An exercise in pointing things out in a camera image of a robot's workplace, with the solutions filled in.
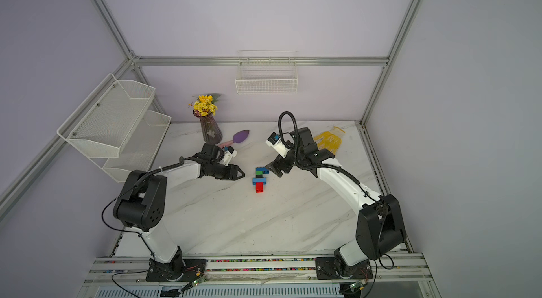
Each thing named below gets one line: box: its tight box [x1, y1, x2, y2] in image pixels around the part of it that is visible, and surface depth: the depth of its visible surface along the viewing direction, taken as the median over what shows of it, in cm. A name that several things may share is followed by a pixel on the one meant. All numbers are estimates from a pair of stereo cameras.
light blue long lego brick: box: [252, 177, 267, 186], surface depth 97 cm
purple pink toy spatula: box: [217, 129, 250, 148], surface depth 116 cm
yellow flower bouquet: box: [187, 93, 221, 117], surface depth 95 cm
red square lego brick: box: [254, 181, 265, 194], surface depth 95 cm
